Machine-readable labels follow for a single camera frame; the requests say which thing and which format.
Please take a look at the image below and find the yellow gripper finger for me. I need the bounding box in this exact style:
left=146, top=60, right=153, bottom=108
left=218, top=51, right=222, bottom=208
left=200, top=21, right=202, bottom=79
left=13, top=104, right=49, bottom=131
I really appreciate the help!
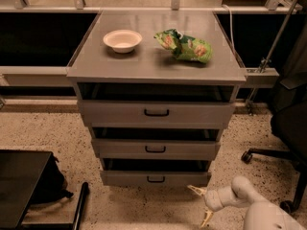
left=187, top=185, right=207, bottom=196
left=201, top=209, right=213, bottom=228

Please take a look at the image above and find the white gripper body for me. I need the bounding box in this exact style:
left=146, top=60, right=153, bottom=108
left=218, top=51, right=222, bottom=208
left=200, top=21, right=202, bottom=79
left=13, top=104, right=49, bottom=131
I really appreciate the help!
left=204, top=186, right=237, bottom=212

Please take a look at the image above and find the grey bottom drawer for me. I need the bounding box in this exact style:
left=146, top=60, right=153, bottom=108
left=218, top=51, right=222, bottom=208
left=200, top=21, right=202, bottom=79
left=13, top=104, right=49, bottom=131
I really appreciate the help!
left=101, top=158, right=211, bottom=187

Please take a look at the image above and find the grey drawer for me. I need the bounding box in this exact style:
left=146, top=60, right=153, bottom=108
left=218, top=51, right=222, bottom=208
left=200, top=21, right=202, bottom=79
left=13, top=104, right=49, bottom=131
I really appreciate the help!
left=101, top=158, right=211, bottom=187
left=77, top=82, right=234, bottom=129
left=92, top=127, right=221, bottom=161

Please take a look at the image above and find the grey drawer cabinet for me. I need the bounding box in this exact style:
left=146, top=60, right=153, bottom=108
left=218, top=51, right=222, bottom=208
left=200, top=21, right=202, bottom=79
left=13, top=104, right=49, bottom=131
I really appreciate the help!
left=66, top=9, right=248, bottom=177

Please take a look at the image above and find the grey middle drawer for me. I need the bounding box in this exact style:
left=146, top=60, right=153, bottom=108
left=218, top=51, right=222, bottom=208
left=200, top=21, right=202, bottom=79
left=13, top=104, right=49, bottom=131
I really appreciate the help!
left=92, top=127, right=221, bottom=161

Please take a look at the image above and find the grey top drawer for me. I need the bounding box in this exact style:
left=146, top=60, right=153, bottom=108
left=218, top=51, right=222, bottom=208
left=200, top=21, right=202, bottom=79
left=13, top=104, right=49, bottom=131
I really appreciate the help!
left=77, top=82, right=234, bottom=129

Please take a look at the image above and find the black office chair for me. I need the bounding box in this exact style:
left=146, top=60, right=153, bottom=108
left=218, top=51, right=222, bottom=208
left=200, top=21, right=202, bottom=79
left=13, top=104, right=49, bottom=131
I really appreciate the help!
left=241, top=25, right=307, bottom=213

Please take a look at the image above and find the green chip bag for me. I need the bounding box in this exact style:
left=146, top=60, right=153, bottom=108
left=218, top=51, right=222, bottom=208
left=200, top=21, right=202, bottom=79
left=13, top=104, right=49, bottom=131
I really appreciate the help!
left=154, top=29, right=213, bottom=64

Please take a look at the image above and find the black backpack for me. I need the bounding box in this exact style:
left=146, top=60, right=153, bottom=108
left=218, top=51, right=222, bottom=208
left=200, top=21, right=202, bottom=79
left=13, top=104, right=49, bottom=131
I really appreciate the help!
left=31, top=155, right=73, bottom=204

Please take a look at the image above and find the white bowl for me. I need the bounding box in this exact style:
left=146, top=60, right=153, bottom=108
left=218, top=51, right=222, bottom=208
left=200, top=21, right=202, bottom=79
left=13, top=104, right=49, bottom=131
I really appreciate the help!
left=103, top=30, right=143, bottom=54

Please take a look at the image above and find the white cable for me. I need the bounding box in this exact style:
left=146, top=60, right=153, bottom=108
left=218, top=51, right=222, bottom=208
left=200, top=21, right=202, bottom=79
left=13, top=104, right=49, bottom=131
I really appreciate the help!
left=222, top=4, right=238, bottom=59

